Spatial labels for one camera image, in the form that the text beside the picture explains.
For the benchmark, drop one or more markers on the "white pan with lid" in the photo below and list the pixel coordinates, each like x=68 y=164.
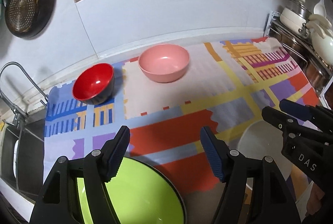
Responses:
x=294 y=15

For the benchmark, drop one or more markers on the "metal dish rack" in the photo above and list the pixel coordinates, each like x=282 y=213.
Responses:
x=315 y=69

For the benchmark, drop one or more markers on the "pink bowl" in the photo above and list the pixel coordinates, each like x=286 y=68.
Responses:
x=164 y=63

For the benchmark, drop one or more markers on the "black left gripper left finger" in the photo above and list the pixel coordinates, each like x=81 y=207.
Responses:
x=58 y=200

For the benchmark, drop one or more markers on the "green plate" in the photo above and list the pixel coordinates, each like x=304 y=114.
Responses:
x=141 y=194

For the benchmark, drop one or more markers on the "colourful patterned table mat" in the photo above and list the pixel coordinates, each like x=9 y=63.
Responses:
x=227 y=85

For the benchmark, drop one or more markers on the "white ceramic pot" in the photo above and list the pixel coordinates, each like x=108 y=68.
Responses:
x=322 y=41

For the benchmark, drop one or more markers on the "white ladle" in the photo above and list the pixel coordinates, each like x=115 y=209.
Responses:
x=320 y=9

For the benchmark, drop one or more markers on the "white bowl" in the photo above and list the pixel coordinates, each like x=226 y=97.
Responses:
x=261 y=139

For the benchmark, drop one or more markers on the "red and black bowl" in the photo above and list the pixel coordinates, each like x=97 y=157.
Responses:
x=95 y=85

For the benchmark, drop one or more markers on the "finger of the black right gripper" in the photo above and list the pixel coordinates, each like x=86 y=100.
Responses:
x=289 y=124
x=317 y=115

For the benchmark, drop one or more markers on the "operator right hand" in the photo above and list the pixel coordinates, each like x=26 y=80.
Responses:
x=314 y=201

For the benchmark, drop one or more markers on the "steel kitchen sink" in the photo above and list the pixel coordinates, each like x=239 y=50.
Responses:
x=22 y=155

